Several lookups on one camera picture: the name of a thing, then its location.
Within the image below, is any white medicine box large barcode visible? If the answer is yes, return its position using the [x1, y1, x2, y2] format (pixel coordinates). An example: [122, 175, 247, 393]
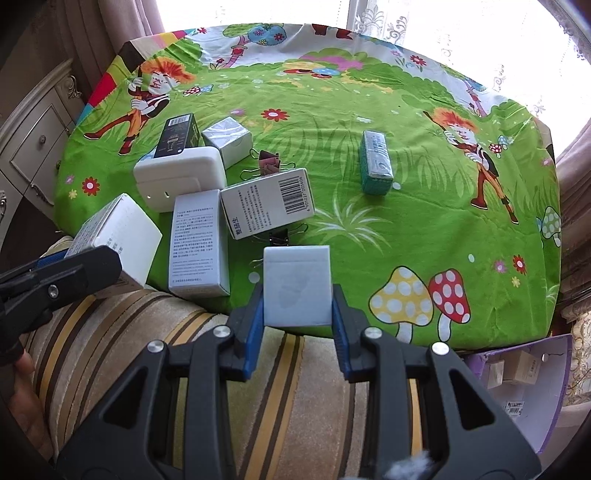
[221, 168, 316, 240]

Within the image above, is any white lace curtain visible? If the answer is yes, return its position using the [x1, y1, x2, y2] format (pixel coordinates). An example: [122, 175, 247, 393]
[346, 0, 591, 153]

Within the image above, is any white square box blotch print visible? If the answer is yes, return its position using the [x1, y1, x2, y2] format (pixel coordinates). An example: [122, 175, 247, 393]
[262, 246, 333, 329]

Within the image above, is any small white box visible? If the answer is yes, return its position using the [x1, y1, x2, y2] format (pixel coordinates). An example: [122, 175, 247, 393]
[505, 351, 548, 386]

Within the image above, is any black binder clip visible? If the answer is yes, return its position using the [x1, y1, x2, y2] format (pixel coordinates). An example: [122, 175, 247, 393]
[252, 222, 310, 247]

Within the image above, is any tall black box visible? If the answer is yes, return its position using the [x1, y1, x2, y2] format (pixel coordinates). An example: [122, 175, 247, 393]
[154, 113, 204, 160]

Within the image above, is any white carved dresser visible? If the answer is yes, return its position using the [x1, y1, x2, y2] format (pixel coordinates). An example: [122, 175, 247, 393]
[0, 60, 88, 232]

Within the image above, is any brown curtain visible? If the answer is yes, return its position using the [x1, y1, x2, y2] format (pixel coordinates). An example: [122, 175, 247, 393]
[28, 0, 171, 79]
[554, 134, 591, 324]

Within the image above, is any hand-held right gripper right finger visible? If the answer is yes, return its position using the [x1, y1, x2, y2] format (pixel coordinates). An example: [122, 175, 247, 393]
[330, 284, 541, 480]

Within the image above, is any person's left hand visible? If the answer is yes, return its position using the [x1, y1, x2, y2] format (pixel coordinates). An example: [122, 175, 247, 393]
[11, 353, 54, 457]

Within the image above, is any teal box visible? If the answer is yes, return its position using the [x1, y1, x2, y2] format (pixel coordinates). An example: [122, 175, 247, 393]
[360, 130, 394, 195]

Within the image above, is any green cartoon printed bed sheet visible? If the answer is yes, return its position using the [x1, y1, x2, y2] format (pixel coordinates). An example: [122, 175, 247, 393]
[54, 23, 561, 347]

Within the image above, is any striped plush blanket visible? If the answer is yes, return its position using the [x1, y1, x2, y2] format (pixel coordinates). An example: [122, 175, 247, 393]
[21, 235, 467, 480]

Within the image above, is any tall grey white box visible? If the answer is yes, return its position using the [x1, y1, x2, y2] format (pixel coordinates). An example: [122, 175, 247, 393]
[168, 189, 230, 298]

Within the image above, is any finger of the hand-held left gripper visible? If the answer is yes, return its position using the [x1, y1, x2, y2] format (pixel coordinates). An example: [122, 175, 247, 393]
[0, 246, 123, 324]

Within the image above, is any white plastic case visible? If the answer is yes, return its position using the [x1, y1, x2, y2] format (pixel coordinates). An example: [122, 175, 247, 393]
[134, 146, 227, 213]

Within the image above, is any small cream box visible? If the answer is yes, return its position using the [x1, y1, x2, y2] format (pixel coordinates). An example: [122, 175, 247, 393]
[480, 360, 506, 388]

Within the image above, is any purple cardboard box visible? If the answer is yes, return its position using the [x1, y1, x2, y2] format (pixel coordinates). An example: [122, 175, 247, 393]
[462, 333, 574, 455]

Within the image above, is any silver box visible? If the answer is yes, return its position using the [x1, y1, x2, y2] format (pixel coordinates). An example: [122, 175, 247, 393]
[202, 117, 253, 169]

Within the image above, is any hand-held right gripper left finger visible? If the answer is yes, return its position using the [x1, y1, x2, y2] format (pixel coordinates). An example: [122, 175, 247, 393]
[58, 284, 266, 480]

